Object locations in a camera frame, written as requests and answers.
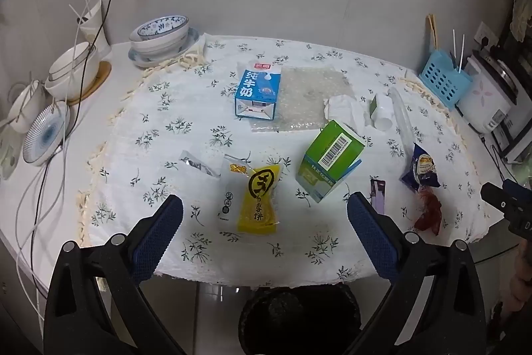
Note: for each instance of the blue patterned bowl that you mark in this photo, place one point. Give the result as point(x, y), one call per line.
point(160, 37)

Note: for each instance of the blue snack wrapper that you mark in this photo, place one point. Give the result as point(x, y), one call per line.
point(422, 168)

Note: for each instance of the white rice cooker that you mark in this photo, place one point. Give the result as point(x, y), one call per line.
point(482, 97)

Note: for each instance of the blue striped plate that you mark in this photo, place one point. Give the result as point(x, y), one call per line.
point(45, 134)

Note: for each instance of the black trash bin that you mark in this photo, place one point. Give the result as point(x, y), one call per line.
point(291, 321)

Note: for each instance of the green white carton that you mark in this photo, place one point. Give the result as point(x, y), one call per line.
point(332, 155)

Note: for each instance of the small clear wrapper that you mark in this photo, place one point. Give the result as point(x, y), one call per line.
point(199, 165)

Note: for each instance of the crumpled white tissue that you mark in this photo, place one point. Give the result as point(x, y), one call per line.
point(345, 109)

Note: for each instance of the blue milk carton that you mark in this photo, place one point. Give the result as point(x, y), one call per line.
point(257, 89)

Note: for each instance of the white bottle green label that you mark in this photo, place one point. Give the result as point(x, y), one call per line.
point(382, 113)

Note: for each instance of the purple wrapper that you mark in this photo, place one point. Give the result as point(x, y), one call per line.
point(379, 193)

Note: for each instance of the white plastic stick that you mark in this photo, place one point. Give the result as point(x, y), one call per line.
point(461, 51)
point(454, 47)

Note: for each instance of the white wall socket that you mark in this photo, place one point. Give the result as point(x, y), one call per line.
point(486, 31)

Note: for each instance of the white appliance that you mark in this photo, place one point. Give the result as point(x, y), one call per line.
point(513, 138)

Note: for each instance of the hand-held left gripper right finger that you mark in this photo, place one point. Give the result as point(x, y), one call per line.
point(372, 238)

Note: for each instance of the blue patterned bowls on plate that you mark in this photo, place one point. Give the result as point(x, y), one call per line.
point(191, 43)

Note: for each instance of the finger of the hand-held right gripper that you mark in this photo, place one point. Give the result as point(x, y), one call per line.
point(494, 195)
point(517, 193)

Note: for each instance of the white ceramic mug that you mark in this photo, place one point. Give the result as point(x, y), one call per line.
point(25, 105)

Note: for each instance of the white bowl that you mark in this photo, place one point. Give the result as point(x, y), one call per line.
point(68, 91)
point(70, 59)

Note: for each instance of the white straw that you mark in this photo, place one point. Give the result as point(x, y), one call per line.
point(88, 7)
point(79, 12)

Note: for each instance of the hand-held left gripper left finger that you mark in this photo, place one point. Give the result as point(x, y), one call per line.
point(158, 238)

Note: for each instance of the wooden chopstick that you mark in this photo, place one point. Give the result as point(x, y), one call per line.
point(434, 30)
point(429, 30)

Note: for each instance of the clear bubble wrap sheet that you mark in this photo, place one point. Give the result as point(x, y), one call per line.
point(307, 89)

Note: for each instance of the blue plastic utensil basket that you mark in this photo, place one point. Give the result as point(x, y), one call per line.
point(442, 78)

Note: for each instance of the yellow snack packet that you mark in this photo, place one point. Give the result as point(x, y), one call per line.
point(257, 197)

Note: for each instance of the pale ceramic dish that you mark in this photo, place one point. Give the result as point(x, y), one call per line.
point(8, 155)

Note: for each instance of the red wrapper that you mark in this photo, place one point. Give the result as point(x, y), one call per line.
point(430, 213)

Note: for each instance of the round wooden coaster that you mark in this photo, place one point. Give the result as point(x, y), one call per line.
point(102, 78)

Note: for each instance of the white paper cup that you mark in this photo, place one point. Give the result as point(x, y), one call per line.
point(97, 26)

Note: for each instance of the white floral tablecloth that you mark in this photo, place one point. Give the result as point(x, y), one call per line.
point(187, 97)

